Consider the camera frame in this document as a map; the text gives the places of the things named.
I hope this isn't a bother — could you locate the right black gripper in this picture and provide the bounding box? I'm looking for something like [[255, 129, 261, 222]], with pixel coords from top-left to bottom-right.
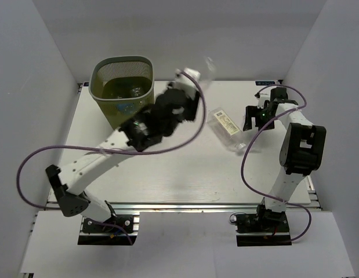
[[244, 105, 278, 131]]

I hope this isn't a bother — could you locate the yellow label square bottle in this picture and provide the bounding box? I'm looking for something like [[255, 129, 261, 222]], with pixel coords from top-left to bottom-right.
[[207, 107, 246, 154]]

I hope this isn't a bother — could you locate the clear crushed bottle no cap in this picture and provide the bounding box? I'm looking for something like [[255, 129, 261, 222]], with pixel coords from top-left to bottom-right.
[[199, 56, 216, 93]]

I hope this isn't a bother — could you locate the clear bottle white cap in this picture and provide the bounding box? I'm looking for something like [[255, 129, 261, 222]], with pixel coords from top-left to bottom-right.
[[129, 85, 146, 98]]

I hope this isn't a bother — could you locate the blue label blue cap bottle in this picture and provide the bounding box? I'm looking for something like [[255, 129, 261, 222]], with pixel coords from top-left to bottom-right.
[[115, 100, 146, 115]]

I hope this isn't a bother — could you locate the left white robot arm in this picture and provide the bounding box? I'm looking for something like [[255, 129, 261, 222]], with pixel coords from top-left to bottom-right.
[[45, 88, 202, 231]]

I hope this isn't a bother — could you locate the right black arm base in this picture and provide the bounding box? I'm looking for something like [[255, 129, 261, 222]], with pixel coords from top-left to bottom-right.
[[229, 213, 292, 247]]

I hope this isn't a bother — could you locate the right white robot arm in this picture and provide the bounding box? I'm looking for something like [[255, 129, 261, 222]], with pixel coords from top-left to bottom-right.
[[242, 85, 327, 231]]

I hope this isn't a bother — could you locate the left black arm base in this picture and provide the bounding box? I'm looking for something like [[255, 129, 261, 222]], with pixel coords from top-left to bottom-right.
[[78, 213, 139, 246]]

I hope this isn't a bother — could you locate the olive green mesh bin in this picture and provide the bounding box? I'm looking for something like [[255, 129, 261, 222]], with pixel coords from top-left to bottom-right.
[[89, 56, 154, 130]]

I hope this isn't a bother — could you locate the blue table label sticker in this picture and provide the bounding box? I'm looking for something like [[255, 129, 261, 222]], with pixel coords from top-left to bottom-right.
[[255, 81, 275, 86]]

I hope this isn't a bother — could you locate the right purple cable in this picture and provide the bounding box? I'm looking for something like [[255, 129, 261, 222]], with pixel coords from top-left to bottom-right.
[[241, 85, 312, 243]]

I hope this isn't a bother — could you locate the purple cable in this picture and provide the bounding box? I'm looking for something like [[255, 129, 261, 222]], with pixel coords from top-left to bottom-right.
[[17, 71, 206, 246], [241, 85, 312, 243]]

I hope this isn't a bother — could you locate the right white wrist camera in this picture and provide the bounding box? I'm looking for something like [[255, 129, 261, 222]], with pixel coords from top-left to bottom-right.
[[255, 92, 270, 109]]

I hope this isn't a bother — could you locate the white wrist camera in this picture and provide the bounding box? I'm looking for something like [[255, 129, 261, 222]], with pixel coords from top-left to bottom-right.
[[173, 68, 201, 100], [255, 92, 270, 109]]

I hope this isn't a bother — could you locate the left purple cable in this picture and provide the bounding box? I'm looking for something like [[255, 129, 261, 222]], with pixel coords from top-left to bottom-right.
[[17, 71, 206, 246]]

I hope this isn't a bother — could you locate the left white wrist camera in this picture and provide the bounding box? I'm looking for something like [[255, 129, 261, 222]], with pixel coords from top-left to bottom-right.
[[173, 68, 201, 100]]

